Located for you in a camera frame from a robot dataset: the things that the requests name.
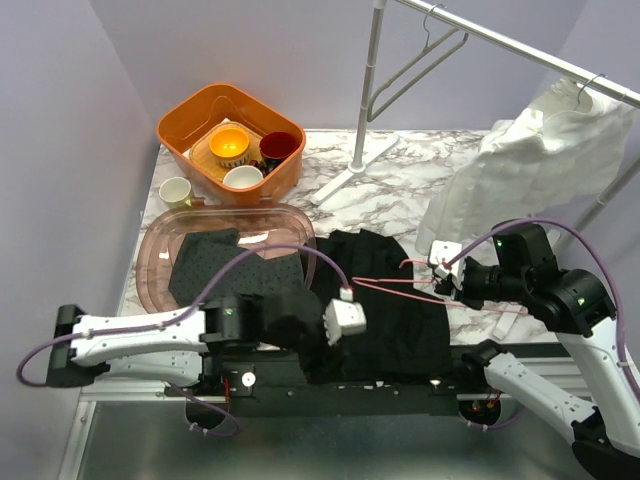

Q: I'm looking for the yellow bowl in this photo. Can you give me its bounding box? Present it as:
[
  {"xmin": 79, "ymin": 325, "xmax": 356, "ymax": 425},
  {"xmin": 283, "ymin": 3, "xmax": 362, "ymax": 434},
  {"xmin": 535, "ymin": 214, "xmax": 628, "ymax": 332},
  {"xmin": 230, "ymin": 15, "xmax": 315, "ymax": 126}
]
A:
[{"xmin": 209, "ymin": 127, "xmax": 250, "ymax": 168}]

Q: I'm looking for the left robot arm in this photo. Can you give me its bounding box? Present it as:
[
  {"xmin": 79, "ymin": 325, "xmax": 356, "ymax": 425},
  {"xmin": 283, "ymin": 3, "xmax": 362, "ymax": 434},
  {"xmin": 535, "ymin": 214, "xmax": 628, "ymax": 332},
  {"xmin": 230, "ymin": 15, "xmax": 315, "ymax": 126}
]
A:
[{"xmin": 45, "ymin": 290, "xmax": 361, "ymax": 395}]

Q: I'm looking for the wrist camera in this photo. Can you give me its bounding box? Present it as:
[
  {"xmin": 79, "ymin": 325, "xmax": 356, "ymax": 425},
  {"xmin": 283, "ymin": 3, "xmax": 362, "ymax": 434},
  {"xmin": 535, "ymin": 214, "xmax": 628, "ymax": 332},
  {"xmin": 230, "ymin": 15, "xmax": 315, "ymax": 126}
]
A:
[
  {"xmin": 323, "ymin": 287, "xmax": 367, "ymax": 346},
  {"xmin": 428, "ymin": 240, "xmax": 463, "ymax": 289}
]

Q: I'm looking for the dark red cup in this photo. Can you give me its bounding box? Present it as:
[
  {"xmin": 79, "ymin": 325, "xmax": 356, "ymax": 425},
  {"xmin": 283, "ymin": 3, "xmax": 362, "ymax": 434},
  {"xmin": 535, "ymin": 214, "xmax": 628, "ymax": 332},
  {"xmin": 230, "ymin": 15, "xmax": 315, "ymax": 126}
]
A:
[{"xmin": 259, "ymin": 131, "xmax": 298, "ymax": 175}]

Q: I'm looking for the pink wire hanger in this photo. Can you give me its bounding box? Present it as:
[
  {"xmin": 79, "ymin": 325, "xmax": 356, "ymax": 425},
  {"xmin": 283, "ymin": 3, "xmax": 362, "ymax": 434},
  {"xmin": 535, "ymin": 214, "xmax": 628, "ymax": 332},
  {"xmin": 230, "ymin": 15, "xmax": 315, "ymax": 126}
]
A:
[{"xmin": 352, "ymin": 276, "xmax": 528, "ymax": 316}]

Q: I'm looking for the orange plastic bin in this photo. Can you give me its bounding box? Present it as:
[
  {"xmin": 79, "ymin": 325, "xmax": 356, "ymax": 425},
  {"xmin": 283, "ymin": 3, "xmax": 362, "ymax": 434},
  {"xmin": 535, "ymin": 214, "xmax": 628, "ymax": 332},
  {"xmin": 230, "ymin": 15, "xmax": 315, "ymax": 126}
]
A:
[{"xmin": 156, "ymin": 83, "xmax": 306, "ymax": 205}]

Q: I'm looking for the white bowl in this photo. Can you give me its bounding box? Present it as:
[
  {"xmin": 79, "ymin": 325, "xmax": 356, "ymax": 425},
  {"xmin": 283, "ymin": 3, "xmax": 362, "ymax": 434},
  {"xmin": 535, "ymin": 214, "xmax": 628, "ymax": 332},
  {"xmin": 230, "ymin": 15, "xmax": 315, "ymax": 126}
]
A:
[{"xmin": 223, "ymin": 165, "xmax": 264, "ymax": 189}]

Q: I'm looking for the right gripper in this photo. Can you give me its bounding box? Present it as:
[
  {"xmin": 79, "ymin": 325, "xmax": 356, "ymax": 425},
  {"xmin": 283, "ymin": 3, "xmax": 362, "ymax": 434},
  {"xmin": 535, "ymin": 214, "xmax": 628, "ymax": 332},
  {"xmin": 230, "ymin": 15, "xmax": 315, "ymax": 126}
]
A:
[{"xmin": 434, "ymin": 255, "xmax": 528, "ymax": 309}]

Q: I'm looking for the grey hanger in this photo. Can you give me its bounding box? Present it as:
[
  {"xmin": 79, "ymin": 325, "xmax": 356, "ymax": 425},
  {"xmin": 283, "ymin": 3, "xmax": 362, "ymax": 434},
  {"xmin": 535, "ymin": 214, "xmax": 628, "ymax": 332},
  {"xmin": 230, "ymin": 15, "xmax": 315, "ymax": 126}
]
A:
[
  {"xmin": 366, "ymin": 3, "xmax": 470, "ymax": 123},
  {"xmin": 573, "ymin": 73, "xmax": 607, "ymax": 109}
]

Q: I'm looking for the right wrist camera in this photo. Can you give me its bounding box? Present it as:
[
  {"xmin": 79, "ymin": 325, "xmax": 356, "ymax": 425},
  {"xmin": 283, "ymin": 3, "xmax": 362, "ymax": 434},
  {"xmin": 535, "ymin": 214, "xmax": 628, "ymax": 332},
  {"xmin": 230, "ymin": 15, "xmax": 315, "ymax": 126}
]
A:
[{"xmin": 428, "ymin": 240, "xmax": 463, "ymax": 289}]

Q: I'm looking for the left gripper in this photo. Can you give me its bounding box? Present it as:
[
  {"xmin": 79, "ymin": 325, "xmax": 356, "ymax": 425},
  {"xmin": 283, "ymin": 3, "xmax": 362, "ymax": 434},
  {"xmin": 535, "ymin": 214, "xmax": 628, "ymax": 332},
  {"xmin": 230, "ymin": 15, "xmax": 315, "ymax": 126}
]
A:
[{"xmin": 259, "ymin": 307, "xmax": 349, "ymax": 385}]

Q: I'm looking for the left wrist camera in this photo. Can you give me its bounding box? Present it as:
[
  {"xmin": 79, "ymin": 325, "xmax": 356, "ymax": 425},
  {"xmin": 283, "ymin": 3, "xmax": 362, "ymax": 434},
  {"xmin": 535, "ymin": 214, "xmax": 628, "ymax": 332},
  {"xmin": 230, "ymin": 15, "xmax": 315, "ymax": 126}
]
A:
[{"xmin": 323, "ymin": 287, "xmax": 367, "ymax": 346}]

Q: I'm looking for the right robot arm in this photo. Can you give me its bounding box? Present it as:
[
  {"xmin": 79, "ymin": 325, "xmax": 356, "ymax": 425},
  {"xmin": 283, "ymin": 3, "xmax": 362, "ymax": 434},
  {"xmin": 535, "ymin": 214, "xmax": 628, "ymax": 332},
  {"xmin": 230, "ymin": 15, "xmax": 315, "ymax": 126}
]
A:
[{"xmin": 428, "ymin": 219, "xmax": 639, "ymax": 479}]

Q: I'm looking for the white mug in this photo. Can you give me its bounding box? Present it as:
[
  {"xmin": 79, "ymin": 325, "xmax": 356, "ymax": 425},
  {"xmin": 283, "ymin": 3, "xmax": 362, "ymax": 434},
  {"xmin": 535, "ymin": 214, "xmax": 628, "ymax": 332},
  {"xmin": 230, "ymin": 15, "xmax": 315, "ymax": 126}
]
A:
[{"xmin": 158, "ymin": 177, "xmax": 196, "ymax": 210}]

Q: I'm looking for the black mounting bar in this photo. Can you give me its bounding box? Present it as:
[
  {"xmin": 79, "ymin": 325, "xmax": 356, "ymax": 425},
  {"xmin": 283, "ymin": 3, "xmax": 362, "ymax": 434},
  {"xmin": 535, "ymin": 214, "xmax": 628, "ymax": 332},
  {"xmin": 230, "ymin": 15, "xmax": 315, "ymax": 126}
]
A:
[{"xmin": 164, "ymin": 342, "xmax": 571, "ymax": 419}]

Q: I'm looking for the black dotted garment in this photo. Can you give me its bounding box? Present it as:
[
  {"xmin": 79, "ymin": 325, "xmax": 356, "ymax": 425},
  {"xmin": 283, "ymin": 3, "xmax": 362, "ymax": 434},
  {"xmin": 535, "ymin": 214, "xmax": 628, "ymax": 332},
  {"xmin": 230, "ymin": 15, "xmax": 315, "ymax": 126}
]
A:
[{"xmin": 167, "ymin": 228, "xmax": 307, "ymax": 309}]

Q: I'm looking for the silver clothes rack rail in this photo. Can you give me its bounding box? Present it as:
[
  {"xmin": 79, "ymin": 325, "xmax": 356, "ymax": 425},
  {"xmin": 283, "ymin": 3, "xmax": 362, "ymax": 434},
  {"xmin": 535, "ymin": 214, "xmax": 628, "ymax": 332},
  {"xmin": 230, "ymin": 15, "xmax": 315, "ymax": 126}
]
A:
[{"xmin": 400, "ymin": 0, "xmax": 639, "ymax": 108}]

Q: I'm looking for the clear pink plastic basket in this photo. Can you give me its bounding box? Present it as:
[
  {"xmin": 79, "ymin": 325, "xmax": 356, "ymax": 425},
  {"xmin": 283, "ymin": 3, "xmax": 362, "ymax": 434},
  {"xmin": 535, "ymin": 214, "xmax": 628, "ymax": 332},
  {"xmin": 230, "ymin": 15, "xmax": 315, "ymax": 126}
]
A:
[{"xmin": 136, "ymin": 202, "xmax": 316, "ymax": 313}]

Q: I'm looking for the woven bamboo mat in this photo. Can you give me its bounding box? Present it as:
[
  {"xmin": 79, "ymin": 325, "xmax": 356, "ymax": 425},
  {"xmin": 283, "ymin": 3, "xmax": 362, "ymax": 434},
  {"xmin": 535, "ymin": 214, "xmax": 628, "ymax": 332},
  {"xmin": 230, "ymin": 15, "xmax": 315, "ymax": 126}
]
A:
[{"xmin": 189, "ymin": 122, "xmax": 251, "ymax": 181}]

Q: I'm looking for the white skirt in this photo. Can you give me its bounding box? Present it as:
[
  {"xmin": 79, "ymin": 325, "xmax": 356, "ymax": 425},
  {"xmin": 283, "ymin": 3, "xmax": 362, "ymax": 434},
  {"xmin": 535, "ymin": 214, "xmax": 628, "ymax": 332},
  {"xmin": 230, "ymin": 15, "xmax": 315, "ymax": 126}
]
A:
[{"xmin": 415, "ymin": 78, "xmax": 638, "ymax": 254}]

